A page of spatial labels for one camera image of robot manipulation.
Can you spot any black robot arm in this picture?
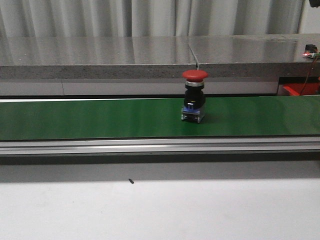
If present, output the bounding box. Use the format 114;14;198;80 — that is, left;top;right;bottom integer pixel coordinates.
309;0;320;8

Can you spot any green conveyor belt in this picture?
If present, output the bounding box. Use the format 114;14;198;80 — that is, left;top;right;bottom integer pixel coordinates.
0;95;320;141

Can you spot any grey granite counter slab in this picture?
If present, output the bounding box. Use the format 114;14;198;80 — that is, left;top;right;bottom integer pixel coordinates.
0;33;320;80

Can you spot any red tray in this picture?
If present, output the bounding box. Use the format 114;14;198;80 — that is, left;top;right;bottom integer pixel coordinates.
283;82;320;96

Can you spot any small green circuit board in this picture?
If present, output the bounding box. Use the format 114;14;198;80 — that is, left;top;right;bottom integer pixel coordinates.
303;44;320;59

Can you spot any grey curtain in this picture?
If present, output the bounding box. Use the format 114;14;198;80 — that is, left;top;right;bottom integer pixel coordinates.
0;0;320;38

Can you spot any aluminium conveyor frame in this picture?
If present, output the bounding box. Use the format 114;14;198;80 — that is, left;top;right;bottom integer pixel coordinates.
0;136;320;157

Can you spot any red and black wire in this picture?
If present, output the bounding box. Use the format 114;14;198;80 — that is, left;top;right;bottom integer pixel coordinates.
299;56;320;97

